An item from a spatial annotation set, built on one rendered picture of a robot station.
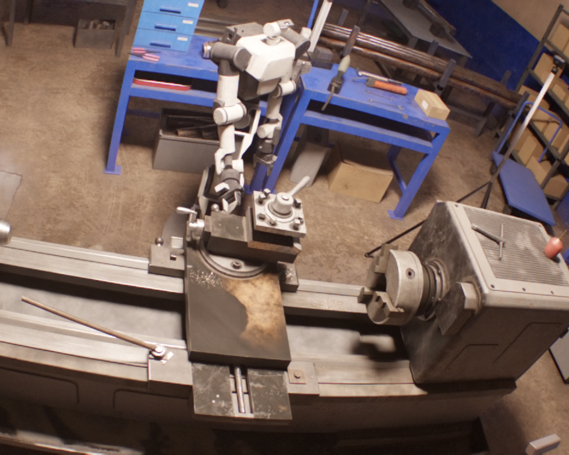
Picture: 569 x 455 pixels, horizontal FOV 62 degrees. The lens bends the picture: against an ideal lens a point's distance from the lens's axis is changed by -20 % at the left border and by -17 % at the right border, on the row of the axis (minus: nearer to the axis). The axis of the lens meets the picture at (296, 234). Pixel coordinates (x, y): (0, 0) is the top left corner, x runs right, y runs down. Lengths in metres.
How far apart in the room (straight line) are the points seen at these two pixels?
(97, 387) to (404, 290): 1.05
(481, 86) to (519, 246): 3.60
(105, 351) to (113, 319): 0.24
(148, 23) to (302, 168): 1.57
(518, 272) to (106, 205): 2.44
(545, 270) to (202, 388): 1.26
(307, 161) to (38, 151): 1.94
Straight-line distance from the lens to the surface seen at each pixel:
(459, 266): 1.83
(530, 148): 6.00
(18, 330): 1.76
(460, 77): 5.32
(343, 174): 3.99
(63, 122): 4.12
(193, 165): 3.73
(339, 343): 2.13
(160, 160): 3.69
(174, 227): 3.10
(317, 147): 3.82
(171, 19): 3.27
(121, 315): 1.95
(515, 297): 1.79
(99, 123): 4.13
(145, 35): 3.32
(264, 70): 2.41
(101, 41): 5.26
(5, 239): 1.65
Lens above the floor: 2.28
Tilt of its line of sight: 39 degrees down
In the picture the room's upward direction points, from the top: 25 degrees clockwise
